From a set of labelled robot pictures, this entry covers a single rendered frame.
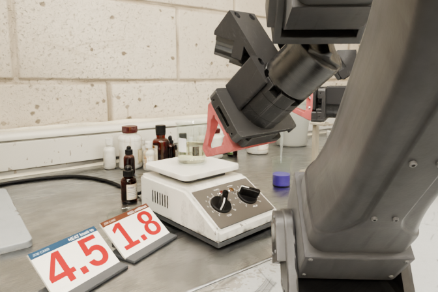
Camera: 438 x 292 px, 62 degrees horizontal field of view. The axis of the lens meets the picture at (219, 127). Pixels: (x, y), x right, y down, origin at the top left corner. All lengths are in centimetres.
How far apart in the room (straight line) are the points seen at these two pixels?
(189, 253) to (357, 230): 33
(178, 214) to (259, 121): 23
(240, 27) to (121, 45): 69
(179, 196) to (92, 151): 50
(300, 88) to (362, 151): 21
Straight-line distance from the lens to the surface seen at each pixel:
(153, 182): 61
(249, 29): 43
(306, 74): 36
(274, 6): 33
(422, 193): 19
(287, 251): 26
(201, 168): 59
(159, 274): 47
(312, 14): 31
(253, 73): 39
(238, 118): 40
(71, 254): 48
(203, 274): 47
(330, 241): 23
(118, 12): 109
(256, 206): 57
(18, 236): 61
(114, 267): 49
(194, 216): 54
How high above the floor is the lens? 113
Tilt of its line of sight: 8 degrees down
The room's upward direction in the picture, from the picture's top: straight up
